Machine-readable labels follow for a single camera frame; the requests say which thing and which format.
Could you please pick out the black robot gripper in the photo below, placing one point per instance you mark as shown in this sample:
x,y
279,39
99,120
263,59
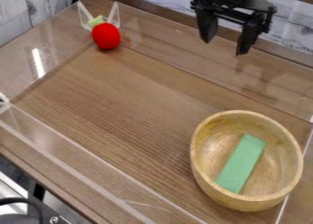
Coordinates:
x,y
250,13

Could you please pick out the green foam block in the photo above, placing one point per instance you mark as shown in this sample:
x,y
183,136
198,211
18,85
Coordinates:
x,y
239,165

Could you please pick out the wooden brown bowl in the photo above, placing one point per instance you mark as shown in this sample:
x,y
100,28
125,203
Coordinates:
x,y
277,172

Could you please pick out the red plush strawberry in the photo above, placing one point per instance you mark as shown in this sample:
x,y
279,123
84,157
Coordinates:
x,y
105,34

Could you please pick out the black table leg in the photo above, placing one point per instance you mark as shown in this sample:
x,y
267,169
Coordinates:
x,y
36,191

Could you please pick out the clear acrylic tray wall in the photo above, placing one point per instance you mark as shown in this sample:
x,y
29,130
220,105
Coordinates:
x,y
116,128

